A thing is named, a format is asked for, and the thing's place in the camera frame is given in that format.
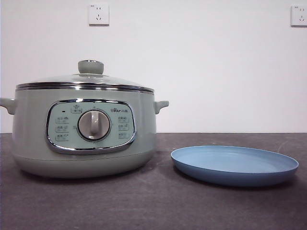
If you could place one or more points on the glass lid with green knob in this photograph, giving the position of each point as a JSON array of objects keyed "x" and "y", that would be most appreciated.
[{"x": 90, "y": 67}]

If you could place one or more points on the blue round plate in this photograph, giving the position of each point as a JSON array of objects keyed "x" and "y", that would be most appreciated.
[{"x": 230, "y": 176}]

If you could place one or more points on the pale green electric steamer pot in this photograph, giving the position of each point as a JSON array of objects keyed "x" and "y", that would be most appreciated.
[{"x": 31, "y": 124}]

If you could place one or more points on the white wall socket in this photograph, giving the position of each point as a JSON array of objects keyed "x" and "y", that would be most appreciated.
[
  {"x": 299, "y": 16},
  {"x": 98, "y": 14}
]

